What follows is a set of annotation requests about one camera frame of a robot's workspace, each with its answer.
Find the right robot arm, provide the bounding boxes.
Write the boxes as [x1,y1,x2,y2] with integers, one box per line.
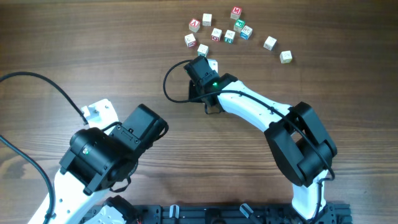
[184,55,337,222]

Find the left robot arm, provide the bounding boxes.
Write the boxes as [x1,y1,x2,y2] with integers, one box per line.
[49,99,169,223]

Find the green sided wooden block lower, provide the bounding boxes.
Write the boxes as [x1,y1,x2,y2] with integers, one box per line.
[197,44,209,57]

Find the green sided wooden block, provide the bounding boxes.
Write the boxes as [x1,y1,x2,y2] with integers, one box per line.
[197,44,209,57]
[224,30,236,44]

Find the red sided wooden block left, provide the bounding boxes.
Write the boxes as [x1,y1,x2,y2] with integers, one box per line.
[184,34,197,48]

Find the red sided wooden block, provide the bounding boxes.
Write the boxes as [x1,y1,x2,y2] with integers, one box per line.
[184,34,197,48]
[211,28,222,42]

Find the red sided wooden block centre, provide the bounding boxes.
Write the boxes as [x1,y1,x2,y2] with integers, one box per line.
[211,28,222,42]

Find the green sided wooden block centre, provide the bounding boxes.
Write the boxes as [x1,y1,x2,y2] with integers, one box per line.
[224,30,236,44]

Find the red letter A block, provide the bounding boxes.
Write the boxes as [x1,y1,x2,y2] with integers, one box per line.
[188,18,201,32]

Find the plain wooden block top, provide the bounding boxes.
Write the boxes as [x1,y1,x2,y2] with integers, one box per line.
[202,13,212,26]

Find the plain wooden block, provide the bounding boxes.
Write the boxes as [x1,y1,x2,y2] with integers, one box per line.
[263,36,277,51]
[202,13,212,26]

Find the blue sided wooden block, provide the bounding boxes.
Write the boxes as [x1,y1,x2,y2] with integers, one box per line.
[240,26,253,40]

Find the green top wooden block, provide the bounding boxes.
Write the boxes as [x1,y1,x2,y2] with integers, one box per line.
[234,19,245,33]

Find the plain wooden block upper right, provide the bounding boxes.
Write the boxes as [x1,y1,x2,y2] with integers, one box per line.
[263,36,277,51]

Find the red letter M block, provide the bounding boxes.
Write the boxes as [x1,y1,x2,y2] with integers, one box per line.
[230,6,242,20]

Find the yellow engraved wooden block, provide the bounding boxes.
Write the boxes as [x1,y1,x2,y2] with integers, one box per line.
[280,50,293,64]

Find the black right camera cable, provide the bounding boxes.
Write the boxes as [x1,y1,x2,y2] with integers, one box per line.
[162,59,336,224]

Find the black camera cable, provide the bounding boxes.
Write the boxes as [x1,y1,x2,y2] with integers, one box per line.
[162,59,336,224]
[0,72,90,224]

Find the black left camera cable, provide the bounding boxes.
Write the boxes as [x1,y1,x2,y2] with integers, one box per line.
[0,72,90,224]

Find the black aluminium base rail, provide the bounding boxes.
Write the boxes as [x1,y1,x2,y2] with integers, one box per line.
[79,203,353,224]

